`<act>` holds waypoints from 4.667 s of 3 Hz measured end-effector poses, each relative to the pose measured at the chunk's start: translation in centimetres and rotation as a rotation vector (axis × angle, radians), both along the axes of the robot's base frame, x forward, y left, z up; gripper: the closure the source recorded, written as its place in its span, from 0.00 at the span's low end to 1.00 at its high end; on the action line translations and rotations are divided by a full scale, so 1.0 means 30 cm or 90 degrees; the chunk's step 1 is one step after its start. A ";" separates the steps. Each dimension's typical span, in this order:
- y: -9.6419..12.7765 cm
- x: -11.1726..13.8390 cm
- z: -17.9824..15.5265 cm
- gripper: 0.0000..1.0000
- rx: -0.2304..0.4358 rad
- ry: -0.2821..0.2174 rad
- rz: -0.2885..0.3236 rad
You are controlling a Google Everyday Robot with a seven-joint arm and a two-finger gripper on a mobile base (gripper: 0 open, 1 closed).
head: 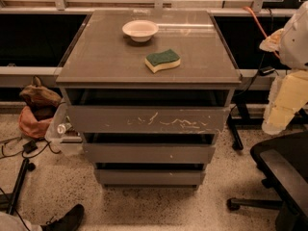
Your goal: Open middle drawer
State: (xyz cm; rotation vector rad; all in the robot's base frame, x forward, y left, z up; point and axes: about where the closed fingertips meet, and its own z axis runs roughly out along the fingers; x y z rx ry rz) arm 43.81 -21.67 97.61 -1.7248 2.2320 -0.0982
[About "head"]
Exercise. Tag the black metal frame stand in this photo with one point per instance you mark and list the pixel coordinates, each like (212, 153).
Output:
(241, 117)

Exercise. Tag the green yellow sponge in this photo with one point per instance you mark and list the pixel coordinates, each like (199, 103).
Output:
(162, 61)

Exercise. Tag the black office chair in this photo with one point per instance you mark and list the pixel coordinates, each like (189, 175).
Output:
(284, 162)

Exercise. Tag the black power brick right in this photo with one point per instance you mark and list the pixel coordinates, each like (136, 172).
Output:
(264, 71)

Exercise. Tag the pink cloth bag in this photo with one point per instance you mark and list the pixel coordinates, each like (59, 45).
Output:
(30, 126)

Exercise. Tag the black shoe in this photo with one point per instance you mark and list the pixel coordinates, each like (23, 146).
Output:
(69, 222)

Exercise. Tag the grey drawer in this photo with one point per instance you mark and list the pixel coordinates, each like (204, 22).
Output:
(147, 120)
(150, 148)
(149, 175)

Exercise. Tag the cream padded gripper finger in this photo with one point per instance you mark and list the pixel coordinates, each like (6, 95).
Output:
(287, 96)
(272, 42)

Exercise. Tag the grey top drawer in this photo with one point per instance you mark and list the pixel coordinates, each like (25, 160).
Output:
(147, 120)

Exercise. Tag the black power adapter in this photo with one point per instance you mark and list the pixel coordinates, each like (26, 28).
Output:
(29, 147)

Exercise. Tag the grey bottom drawer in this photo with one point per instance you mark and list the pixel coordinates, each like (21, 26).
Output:
(149, 175)

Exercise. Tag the white bowl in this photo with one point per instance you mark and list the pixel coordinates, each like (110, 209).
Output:
(140, 30)

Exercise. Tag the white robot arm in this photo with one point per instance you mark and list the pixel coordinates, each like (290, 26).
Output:
(293, 50)

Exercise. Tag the clear plastic bin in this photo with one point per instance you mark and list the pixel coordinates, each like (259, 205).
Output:
(62, 134)

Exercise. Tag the grey drawer cabinet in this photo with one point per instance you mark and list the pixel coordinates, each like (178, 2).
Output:
(104, 57)

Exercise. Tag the black stand leg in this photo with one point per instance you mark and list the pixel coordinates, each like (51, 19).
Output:
(8, 201)

